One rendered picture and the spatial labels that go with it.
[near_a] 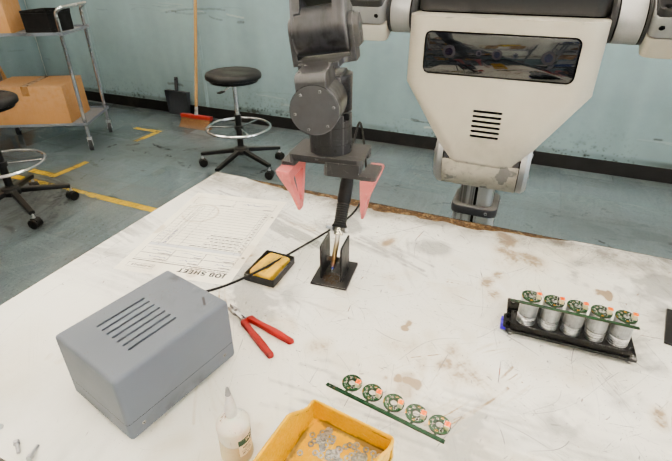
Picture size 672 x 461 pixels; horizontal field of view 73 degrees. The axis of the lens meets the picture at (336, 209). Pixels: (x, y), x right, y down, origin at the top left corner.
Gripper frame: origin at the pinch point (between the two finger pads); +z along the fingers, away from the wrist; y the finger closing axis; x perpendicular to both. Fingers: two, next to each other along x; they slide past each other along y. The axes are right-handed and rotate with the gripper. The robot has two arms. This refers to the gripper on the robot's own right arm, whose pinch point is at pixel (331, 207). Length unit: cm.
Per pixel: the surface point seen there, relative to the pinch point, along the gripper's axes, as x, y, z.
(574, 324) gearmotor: -4.2, 34.5, 9.8
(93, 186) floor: 142, -197, 87
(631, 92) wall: 253, 107, 34
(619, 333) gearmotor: -4.6, 39.6, 9.6
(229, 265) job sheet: -0.5, -18.1, 13.7
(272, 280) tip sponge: -3.8, -8.6, 12.4
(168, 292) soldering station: -19.6, -15.0, 4.3
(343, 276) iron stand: 1.3, 1.6, 13.0
